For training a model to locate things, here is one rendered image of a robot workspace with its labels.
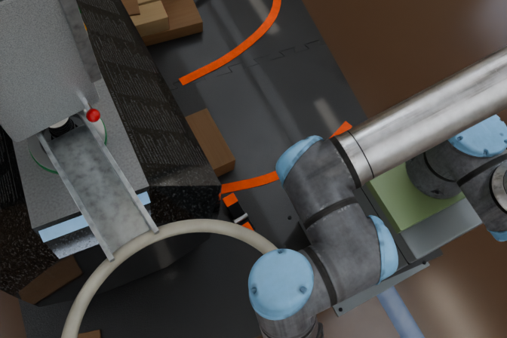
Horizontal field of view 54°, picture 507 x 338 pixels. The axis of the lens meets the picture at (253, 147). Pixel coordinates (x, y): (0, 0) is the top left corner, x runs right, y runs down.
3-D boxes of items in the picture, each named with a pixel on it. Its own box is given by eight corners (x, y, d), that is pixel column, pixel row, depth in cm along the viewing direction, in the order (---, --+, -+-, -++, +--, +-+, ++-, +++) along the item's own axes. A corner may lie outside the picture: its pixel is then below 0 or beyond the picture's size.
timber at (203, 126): (234, 169, 238) (235, 159, 227) (211, 179, 235) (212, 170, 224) (206, 119, 248) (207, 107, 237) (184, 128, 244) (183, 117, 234)
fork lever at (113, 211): (-25, 56, 132) (-33, 45, 127) (44, 26, 138) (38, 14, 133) (99, 275, 110) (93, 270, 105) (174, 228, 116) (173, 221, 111)
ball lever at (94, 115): (76, 102, 118) (72, 96, 115) (88, 96, 119) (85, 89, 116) (91, 127, 115) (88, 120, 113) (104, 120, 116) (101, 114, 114)
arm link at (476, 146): (456, 124, 146) (488, 93, 130) (491, 173, 140) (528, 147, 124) (414, 142, 142) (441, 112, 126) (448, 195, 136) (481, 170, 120)
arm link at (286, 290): (330, 285, 65) (261, 320, 63) (333, 325, 74) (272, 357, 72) (296, 232, 71) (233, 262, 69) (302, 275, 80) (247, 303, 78)
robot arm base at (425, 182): (440, 131, 156) (454, 115, 147) (479, 181, 150) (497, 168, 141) (393, 157, 151) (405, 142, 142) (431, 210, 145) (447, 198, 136)
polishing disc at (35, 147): (61, 186, 139) (59, 185, 137) (13, 137, 143) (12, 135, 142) (120, 137, 146) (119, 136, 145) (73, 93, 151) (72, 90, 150)
